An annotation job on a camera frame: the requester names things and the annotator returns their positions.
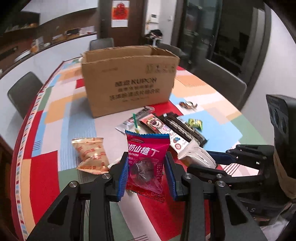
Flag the brown cardboard box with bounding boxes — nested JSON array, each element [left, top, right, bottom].
[[81, 46, 180, 118]]

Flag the black chocolate biscuit packet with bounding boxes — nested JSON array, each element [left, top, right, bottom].
[[158, 112, 208, 148]]

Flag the grey chair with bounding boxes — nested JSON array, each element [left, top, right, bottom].
[[157, 43, 188, 67], [7, 72, 43, 119], [191, 59, 247, 109], [89, 38, 114, 50]]

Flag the grey chair left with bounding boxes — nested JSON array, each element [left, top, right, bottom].
[[7, 72, 43, 119]]

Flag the red white snack bar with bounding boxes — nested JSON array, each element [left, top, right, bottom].
[[139, 113, 189, 154]]

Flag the silver grey stick packet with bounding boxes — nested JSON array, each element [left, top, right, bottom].
[[115, 106, 154, 133]]

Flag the red hawthorn snack packet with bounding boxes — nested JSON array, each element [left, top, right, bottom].
[[125, 131, 170, 202]]

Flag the white snack packet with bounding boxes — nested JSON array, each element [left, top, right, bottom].
[[178, 140, 217, 169]]

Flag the red white door poster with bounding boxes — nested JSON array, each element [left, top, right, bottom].
[[111, 1, 130, 28]]

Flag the green straw lollipop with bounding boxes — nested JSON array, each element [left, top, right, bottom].
[[132, 113, 140, 133]]

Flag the colourful checked tablecloth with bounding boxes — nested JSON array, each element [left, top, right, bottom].
[[11, 59, 264, 240]]

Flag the wooden wall shelf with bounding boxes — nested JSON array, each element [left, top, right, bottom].
[[1, 8, 97, 71]]

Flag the green yellow candy packet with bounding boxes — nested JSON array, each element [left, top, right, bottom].
[[187, 118, 203, 131]]

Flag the orange snack packet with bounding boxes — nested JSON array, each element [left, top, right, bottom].
[[71, 137, 109, 175]]

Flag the brown striped wrapped candy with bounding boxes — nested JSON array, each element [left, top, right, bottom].
[[179, 101, 197, 109]]

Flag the grey chair far right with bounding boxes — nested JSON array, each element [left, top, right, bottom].
[[157, 43, 188, 67]]

